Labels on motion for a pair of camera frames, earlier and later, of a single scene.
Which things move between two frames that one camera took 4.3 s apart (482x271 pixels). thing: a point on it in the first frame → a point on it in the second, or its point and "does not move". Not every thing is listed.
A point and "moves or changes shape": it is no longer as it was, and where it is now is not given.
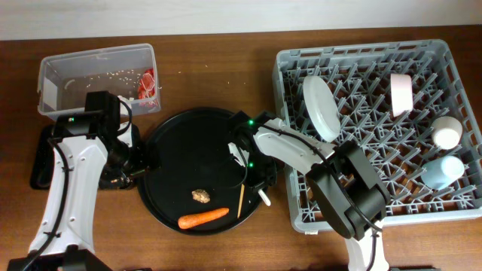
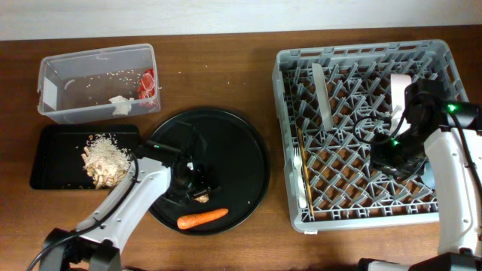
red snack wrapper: x=146 y=87 does not move
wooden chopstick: x=241 y=199 → x=306 y=172
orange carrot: x=191 y=220 does not move
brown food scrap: x=201 y=195 does not move
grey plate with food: x=322 y=108 moves or changes shape
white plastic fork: x=264 y=198 → x=297 y=162
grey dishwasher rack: x=376 y=132 does not move
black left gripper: x=140 y=167 → x=202 y=186
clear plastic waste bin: x=131 y=71 does not move
